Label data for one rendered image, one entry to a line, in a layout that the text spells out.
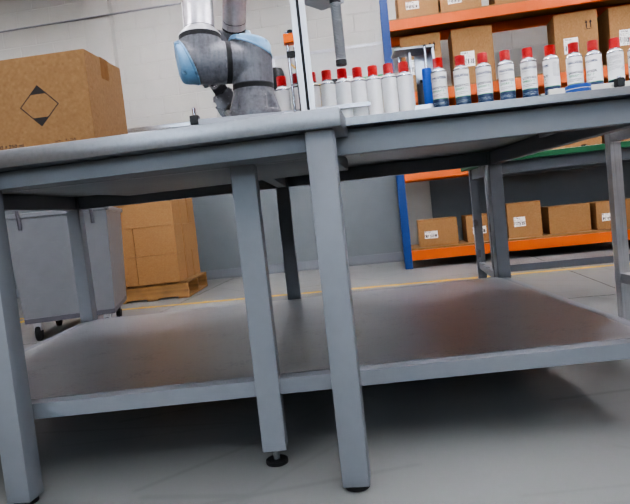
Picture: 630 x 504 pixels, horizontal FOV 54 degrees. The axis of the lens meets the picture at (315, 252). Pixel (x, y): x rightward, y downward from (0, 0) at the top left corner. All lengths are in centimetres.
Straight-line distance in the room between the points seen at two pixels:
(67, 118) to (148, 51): 544
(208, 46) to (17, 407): 102
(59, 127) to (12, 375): 67
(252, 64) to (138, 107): 546
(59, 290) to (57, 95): 241
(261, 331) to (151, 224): 400
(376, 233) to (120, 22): 361
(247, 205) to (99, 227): 261
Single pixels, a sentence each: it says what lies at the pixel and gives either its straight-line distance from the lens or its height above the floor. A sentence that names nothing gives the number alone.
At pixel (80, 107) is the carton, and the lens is 181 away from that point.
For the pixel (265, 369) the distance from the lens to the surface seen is 153.
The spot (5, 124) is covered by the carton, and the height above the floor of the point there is 95.
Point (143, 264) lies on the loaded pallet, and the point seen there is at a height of 33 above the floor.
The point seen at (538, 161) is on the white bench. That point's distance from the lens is 334.
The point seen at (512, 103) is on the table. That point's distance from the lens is 153.
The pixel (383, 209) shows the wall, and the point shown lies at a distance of 652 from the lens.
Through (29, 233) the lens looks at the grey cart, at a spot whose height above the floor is 68.
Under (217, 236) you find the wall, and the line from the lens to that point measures 680.
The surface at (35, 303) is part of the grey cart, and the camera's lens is 416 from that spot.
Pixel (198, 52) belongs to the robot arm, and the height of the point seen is 107.
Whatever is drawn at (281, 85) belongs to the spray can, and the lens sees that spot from 213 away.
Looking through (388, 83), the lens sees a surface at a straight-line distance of 212.
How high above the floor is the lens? 62
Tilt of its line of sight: 4 degrees down
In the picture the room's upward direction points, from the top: 6 degrees counter-clockwise
